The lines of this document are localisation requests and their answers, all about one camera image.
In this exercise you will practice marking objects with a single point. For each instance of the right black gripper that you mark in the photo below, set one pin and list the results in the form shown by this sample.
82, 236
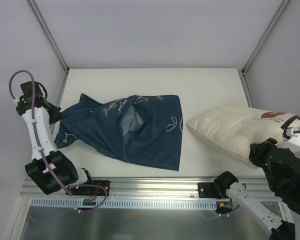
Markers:
290, 122

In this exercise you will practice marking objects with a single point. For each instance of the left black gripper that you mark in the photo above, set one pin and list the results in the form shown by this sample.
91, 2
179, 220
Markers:
54, 114

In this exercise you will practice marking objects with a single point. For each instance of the cream white pillow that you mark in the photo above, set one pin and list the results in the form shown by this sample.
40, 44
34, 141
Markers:
233, 128

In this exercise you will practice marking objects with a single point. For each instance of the blue whale pillowcase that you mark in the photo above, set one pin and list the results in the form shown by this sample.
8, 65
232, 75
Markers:
139, 130

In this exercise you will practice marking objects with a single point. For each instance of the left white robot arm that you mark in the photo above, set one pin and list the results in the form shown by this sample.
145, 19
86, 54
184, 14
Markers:
49, 167

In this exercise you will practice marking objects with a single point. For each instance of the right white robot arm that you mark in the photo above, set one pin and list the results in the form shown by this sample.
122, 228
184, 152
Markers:
273, 225

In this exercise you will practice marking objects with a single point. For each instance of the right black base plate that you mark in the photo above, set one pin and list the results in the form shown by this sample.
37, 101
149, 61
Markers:
212, 190

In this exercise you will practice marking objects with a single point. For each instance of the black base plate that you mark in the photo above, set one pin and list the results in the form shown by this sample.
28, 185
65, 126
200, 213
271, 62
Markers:
92, 188
212, 190

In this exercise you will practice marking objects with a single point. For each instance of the left aluminium frame post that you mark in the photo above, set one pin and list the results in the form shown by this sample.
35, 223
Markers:
48, 34

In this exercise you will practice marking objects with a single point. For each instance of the aluminium frame post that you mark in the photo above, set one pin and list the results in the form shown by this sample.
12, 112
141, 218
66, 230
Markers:
48, 34
266, 34

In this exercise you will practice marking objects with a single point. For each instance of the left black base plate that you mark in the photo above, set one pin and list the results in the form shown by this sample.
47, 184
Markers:
92, 188

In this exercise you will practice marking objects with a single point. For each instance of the aluminium mounting rail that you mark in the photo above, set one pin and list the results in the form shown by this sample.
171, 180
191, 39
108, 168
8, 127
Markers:
176, 188

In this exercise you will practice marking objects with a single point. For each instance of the white slotted cable duct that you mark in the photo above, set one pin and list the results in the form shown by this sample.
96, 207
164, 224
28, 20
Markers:
112, 203

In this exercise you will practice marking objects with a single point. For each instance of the right aluminium frame post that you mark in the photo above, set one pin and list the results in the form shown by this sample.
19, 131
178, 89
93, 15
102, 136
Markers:
266, 34

